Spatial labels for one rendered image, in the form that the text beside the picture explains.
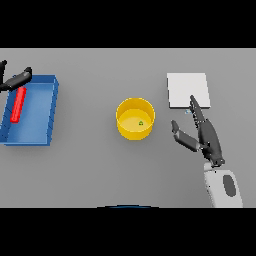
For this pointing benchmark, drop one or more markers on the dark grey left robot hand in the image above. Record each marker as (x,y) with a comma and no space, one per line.
(17,80)

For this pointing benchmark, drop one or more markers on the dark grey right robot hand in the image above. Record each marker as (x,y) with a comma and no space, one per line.
(208,135)

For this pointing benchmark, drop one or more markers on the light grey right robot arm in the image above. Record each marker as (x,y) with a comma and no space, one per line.
(222,188)

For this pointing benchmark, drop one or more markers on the red beaker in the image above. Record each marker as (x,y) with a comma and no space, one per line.
(18,104)

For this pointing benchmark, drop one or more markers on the pale square scale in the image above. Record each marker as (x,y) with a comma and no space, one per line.
(187,90)

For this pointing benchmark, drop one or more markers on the green nut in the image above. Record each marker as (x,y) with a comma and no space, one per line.
(141,123)

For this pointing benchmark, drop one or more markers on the yellow bowl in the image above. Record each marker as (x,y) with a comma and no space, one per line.
(135,119)

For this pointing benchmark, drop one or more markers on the blue tray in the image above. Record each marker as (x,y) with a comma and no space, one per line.
(30,111)

